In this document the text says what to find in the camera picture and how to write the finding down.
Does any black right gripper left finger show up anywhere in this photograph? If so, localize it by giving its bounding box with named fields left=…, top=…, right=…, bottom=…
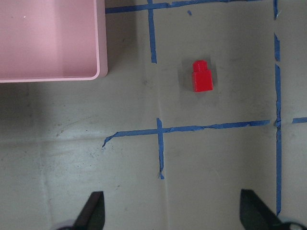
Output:
left=72, top=191, right=105, bottom=230

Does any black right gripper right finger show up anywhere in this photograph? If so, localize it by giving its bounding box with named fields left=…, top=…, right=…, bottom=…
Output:
left=239, top=189, right=288, bottom=230

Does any red block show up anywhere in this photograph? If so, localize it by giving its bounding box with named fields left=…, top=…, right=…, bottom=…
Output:
left=192, top=60, right=213, bottom=92

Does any pink plastic box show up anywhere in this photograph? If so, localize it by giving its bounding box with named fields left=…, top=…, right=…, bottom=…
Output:
left=0, top=0, right=108, bottom=83

